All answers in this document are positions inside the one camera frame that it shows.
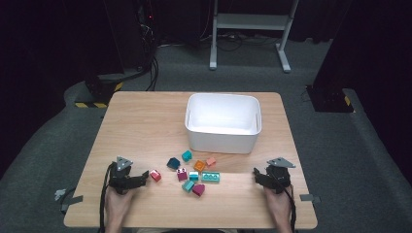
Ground cables under metal stand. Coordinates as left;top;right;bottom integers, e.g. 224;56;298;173
200;32;280;52

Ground long teal toy block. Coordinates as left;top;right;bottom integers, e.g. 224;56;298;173
201;171;222;183

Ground dark blue toy block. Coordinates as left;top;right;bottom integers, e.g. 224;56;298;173
166;156;182;171

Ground person's right hand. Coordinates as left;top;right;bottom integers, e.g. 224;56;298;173
262;185;292;224

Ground black floor cable bundle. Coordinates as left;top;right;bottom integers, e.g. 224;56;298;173
145;54;160;92

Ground black stand base striped tape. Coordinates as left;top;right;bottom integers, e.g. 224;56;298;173
305;84;356;115
75;73;124;110

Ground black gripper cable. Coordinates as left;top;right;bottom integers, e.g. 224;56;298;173
98;161;118;233
285;183;297;233

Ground magenta sloped toy block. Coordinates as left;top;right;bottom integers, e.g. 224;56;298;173
191;183;206;198

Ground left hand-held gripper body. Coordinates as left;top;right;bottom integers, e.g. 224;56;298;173
107;156;144;196

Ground person's left hand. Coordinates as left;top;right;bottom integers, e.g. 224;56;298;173
104;185;137;224

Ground grey tape strip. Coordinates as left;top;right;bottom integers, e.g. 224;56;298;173
60;194;85;213
299;193;322;204

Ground dark equipment rack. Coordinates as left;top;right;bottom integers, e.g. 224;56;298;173
103;0;157;71

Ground white plastic bin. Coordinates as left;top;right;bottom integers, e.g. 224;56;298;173
184;92;262;154

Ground magenta block with white studs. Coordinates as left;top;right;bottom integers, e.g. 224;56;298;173
176;167;189;183

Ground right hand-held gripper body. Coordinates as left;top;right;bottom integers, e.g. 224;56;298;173
258;156;296;195

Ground white crumpled tape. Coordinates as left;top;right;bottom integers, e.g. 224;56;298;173
53;188;67;202

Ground white metal stand frame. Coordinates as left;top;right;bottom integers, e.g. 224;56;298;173
209;0;299;74

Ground orange toy block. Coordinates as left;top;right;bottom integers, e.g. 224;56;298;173
193;159;207;173

